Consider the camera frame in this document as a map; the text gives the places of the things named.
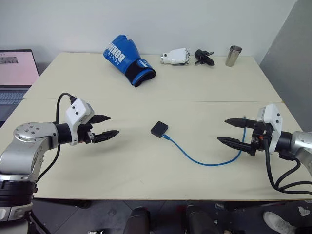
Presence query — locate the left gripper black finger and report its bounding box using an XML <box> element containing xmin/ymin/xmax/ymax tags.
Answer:
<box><xmin>93</xmin><ymin>130</ymin><xmax>120</xmax><ymax>145</ymax></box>
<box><xmin>91</xmin><ymin>114</ymin><xmax>112</xmax><ymax>124</ymax></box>

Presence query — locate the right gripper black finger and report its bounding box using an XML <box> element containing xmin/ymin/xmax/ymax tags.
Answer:
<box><xmin>224</xmin><ymin>117</ymin><xmax>256</xmax><ymax>129</ymax></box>
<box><xmin>217</xmin><ymin>136</ymin><xmax>254</xmax><ymax>154</ymax></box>

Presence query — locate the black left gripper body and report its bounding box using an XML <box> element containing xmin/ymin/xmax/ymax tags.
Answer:
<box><xmin>77</xmin><ymin>121</ymin><xmax>96</xmax><ymax>145</ymax></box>

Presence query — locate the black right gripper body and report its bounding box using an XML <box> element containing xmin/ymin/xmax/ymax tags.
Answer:
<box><xmin>249</xmin><ymin>120</ymin><xmax>273</xmax><ymax>157</ymax></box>

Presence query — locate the small black box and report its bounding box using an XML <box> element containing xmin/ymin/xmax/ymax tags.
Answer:
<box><xmin>150</xmin><ymin>120</ymin><xmax>170</xmax><ymax>138</ymax></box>

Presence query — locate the blue boxing glove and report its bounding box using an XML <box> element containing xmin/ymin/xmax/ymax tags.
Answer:
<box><xmin>102</xmin><ymin>35</ymin><xmax>156</xmax><ymax>87</ymax></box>

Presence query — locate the stainless steel cup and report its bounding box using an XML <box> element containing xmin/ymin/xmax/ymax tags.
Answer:
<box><xmin>224</xmin><ymin>45</ymin><xmax>243</xmax><ymax>67</ymax></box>

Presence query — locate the spare black two-finger gripper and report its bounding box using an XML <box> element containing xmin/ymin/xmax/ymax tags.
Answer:
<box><xmin>194</xmin><ymin>49</ymin><xmax>216</xmax><ymax>67</ymax></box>

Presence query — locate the white shoe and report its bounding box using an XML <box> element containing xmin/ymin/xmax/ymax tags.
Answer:
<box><xmin>263</xmin><ymin>211</ymin><xmax>297</xmax><ymax>234</ymax></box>

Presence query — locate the dark rounded shape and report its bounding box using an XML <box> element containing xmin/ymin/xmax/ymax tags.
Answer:
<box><xmin>128</xmin><ymin>206</ymin><xmax>151</xmax><ymax>234</ymax></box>

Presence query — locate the white robotic hand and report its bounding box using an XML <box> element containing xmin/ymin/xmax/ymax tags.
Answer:
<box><xmin>159</xmin><ymin>47</ymin><xmax>191</xmax><ymax>66</ymax></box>

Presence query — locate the grey laptop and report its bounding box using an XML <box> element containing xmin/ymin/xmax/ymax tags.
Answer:
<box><xmin>0</xmin><ymin>49</ymin><xmax>40</xmax><ymax>122</ymax></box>

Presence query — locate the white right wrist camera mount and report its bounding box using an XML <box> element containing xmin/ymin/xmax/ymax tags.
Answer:
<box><xmin>257</xmin><ymin>104</ymin><xmax>284</xmax><ymax>155</ymax></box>

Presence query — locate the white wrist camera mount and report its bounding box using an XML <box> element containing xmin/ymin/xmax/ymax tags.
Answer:
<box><xmin>64</xmin><ymin>97</ymin><xmax>95</xmax><ymax>146</ymax></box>
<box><xmin>257</xmin><ymin>104</ymin><xmax>284</xmax><ymax>155</ymax></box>

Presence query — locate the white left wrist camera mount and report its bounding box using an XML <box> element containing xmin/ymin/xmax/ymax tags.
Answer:
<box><xmin>64</xmin><ymin>97</ymin><xmax>95</xmax><ymax>146</ymax></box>

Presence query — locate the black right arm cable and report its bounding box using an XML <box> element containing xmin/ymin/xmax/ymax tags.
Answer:
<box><xmin>265</xmin><ymin>143</ymin><xmax>312</xmax><ymax>195</ymax></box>

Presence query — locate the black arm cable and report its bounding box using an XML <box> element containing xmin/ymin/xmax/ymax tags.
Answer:
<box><xmin>36</xmin><ymin>92</ymin><xmax>77</xmax><ymax>184</ymax></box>
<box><xmin>265</xmin><ymin>143</ymin><xmax>312</xmax><ymax>195</ymax></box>

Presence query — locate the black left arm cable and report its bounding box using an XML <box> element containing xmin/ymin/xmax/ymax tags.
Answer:
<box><xmin>36</xmin><ymin>92</ymin><xmax>77</xmax><ymax>184</ymax></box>

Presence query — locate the blue cable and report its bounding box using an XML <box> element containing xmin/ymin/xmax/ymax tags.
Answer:
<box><xmin>162</xmin><ymin>115</ymin><xmax>247</xmax><ymax>167</ymax></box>

